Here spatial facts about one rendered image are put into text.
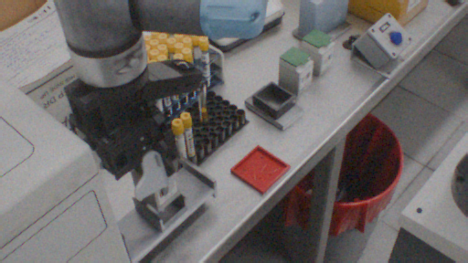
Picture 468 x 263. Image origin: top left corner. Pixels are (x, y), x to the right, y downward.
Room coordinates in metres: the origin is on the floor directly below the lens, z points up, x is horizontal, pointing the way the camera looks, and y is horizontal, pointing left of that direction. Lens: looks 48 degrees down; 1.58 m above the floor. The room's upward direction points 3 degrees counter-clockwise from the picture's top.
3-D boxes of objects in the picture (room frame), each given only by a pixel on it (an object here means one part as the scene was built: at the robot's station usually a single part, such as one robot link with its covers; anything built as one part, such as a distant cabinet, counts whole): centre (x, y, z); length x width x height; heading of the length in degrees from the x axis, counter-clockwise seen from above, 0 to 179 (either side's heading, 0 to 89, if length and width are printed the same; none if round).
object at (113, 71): (0.43, 0.12, 1.22); 0.08 x 0.08 x 0.05
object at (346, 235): (0.94, -0.26, 0.22); 0.38 x 0.37 x 0.44; 136
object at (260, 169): (0.55, -0.04, 0.88); 0.07 x 0.07 x 0.01; 46
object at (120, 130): (0.43, 0.12, 1.14); 0.09 x 0.08 x 0.12; 136
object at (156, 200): (0.45, 0.11, 0.98); 0.05 x 0.04 x 0.06; 46
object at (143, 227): (0.44, 0.12, 0.92); 0.21 x 0.07 x 0.05; 136
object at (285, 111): (0.68, -0.07, 0.89); 0.09 x 0.05 x 0.04; 44
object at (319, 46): (0.79, -0.16, 0.91); 0.05 x 0.04 x 0.07; 46
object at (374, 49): (0.81, -0.27, 0.92); 0.13 x 0.07 x 0.08; 46
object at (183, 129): (0.62, 0.06, 0.93); 0.17 x 0.09 x 0.11; 136
